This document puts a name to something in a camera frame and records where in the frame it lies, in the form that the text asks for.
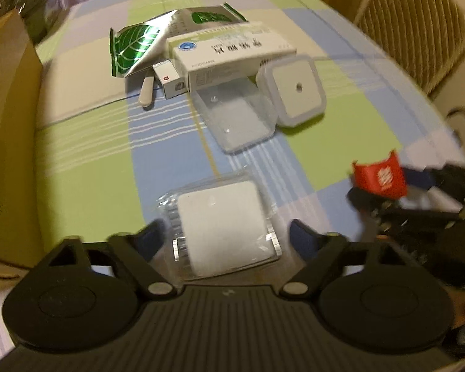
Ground grey-rimmed white lid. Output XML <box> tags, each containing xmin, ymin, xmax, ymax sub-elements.
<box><xmin>256</xmin><ymin>55</ymin><xmax>328</xmax><ymax>128</ymax></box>

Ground green leaf foil pouch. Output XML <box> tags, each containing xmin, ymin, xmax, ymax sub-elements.
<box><xmin>108</xmin><ymin>3</ymin><xmax>249</xmax><ymax>80</ymax></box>

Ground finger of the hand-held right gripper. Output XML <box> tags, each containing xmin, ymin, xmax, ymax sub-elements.
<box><xmin>347</xmin><ymin>188</ymin><xmax>462</xmax><ymax>221</ymax></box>
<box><xmin>403</xmin><ymin>165</ymin><xmax>465</xmax><ymax>194</ymax></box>

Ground dark jar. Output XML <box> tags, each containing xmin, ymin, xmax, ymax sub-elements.
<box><xmin>0</xmin><ymin>0</ymin><xmax>64</xmax><ymax>45</ymax></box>

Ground brown cardboard box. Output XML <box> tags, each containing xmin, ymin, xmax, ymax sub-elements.
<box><xmin>0</xmin><ymin>10</ymin><xmax>45</xmax><ymax>270</ymax></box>

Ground small white red box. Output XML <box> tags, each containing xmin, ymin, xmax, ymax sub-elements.
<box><xmin>152</xmin><ymin>59</ymin><xmax>189</xmax><ymax>99</ymax></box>

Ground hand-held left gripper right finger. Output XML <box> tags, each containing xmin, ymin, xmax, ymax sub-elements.
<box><xmin>281</xmin><ymin>219</ymin><xmax>405</xmax><ymax>301</ymax></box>

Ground large white medicine box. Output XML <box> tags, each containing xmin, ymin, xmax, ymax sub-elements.
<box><xmin>166</xmin><ymin>21</ymin><xmax>298</xmax><ymax>91</ymax></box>

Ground clear plastic container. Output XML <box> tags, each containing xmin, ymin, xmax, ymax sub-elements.
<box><xmin>192</xmin><ymin>77</ymin><xmax>277</xmax><ymax>155</ymax></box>

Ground white pad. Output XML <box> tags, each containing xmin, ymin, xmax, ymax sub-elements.
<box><xmin>157</xmin><ymin>170</ymin><xmax>281</xmax><ymax>280</ymax></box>

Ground red packet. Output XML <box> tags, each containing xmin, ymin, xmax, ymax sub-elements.
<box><xmin>351</xmin><ymin>151</ymin><xmax>409</xmax><ymax>200</ymax></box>

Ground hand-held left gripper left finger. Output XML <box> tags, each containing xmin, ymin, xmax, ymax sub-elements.
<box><xmin>48</xmin><ymin>219</ymin><xmax>179</xmax><ymax>301</ymax></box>

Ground wicker chair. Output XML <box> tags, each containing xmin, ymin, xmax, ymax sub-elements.
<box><xmin>352</xmin><ymin>0</ymin><xmax>465</xmax><ymax>97</ymax></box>

